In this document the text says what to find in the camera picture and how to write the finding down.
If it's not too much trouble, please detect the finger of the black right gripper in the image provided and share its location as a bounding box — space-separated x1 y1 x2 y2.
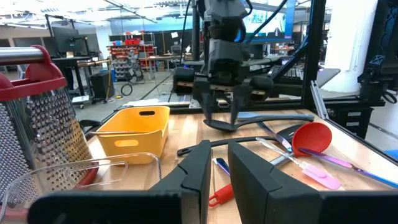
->
229 83 254 125
193 77 219 124

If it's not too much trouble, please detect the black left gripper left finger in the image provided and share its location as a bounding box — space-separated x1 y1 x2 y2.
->
27 139 212 224

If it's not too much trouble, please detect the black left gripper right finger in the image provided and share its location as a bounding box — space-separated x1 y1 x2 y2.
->
228 141 398 224

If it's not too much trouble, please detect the black nylon spoon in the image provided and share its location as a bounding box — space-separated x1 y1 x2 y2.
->
203 114 315 133

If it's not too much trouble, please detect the pink mini spatula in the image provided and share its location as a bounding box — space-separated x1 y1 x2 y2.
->
256 136 342 190

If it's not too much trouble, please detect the iridescent knife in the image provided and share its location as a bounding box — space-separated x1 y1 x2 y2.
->
256 121 294 154

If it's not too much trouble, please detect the black slotted ladle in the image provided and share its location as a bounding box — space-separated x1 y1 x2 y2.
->
176 123 305 157

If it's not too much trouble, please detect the iridescent fork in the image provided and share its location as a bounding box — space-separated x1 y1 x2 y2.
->
212 157 231 177

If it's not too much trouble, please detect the red silicone spatula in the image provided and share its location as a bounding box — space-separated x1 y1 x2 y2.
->
207 121 333 208

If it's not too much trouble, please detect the iridescent spoon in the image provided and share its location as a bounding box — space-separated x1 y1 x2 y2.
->
297 147 398 190

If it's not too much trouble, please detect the black keyboard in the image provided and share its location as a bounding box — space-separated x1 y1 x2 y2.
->
266 63 305 80

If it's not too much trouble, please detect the yellow plastic bin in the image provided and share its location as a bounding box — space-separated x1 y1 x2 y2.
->
90 105 171 166

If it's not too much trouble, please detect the clear plastic bin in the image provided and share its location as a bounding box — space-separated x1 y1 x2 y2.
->
0 151 162 222

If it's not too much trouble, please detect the red parts shelf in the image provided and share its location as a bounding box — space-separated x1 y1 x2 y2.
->
107 30 157 82

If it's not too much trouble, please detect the black waste bin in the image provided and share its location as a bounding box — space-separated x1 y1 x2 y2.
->
89 70 115 102

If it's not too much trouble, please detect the white square pillar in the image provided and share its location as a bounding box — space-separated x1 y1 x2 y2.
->
323 0 379 94

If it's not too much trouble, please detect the red steel box grater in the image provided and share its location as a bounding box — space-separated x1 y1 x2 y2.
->
0 45 100 206

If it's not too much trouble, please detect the black monitor on stand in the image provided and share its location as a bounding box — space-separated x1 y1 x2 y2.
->
50 26 90 57

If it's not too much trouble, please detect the black aluminium table frame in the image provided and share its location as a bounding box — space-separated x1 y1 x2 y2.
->
167 0 398 162

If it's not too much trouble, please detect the black cable coil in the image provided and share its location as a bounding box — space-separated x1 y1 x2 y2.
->
120 83 134 97

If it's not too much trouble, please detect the black machine with blue cables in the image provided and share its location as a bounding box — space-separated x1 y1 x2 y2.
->
356 0 398 105

